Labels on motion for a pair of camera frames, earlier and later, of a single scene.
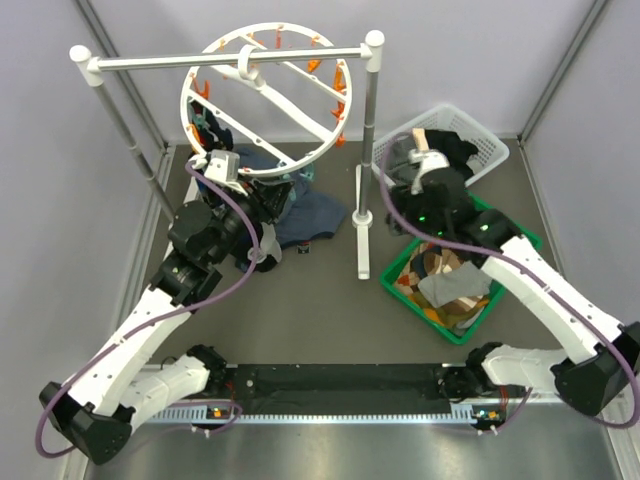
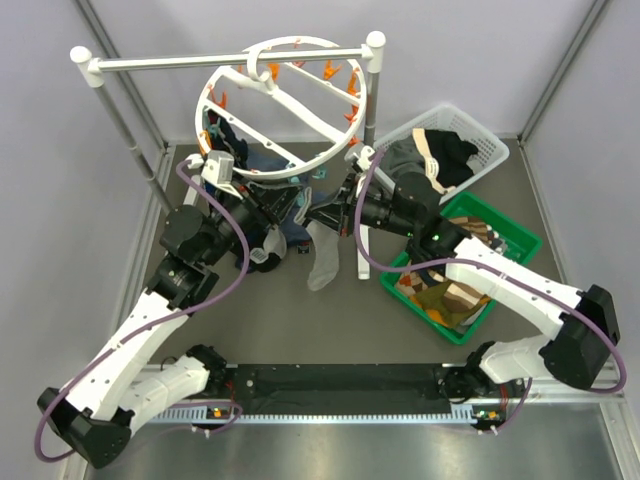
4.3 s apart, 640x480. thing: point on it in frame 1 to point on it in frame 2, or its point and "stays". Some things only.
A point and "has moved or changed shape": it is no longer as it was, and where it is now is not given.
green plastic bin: x=391 y=274 stays
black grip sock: x=265 y=266 stays
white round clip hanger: x=267 y=100 has moved or changed shape
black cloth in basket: x=457 y=150 stays
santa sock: x=198 y=121 to x=215 y=127
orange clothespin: x=340 y=141 to x=353 y=141
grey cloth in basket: x=400 y=165 stays
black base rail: x=335 y=383 stays
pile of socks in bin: x=450 y=289 stays
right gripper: x=403 y=200 to x=339 y=215
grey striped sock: x=443 y=289 to x=325 y=243
